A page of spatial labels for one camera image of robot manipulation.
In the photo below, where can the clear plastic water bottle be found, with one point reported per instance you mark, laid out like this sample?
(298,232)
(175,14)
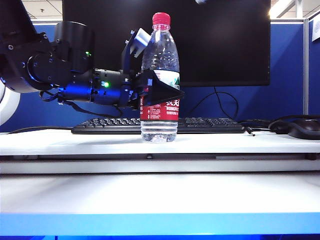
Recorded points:
(160,60)

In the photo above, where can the black computer monitor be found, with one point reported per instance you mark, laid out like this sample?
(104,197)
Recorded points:
(225,50)

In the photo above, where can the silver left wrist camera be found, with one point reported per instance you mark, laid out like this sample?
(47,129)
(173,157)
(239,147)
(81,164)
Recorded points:
(142,37)

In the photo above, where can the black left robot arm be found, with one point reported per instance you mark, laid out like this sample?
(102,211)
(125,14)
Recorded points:
(72,45)

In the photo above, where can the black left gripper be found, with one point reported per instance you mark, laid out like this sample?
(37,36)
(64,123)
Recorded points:
(132,90)

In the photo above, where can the black computer mouse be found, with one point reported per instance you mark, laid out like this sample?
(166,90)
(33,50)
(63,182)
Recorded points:
(306,128)

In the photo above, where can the white paper note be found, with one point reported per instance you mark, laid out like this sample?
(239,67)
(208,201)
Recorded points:
(316,30)

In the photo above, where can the wide blue partition panel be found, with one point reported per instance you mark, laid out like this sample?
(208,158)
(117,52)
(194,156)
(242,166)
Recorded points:
(275,62)

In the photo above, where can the white desk fan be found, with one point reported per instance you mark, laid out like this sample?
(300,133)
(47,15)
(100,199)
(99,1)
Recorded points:
(11,107)

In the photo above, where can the narrow blue partition panel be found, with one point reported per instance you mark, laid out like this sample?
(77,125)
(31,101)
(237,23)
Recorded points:
(314,75)

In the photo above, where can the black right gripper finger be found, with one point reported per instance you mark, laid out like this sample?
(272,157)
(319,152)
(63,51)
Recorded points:
(201,1)

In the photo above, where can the black keyboard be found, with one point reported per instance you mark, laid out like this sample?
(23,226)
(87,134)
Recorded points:
(212,125)

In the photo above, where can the ceiling light panel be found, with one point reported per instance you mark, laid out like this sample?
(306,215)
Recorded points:
(282,7)

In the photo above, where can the red bottle cap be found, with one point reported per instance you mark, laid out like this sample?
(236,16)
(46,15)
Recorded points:
(161,18)

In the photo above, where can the grey partition post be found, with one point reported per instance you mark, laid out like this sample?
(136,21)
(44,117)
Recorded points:
(305,62)

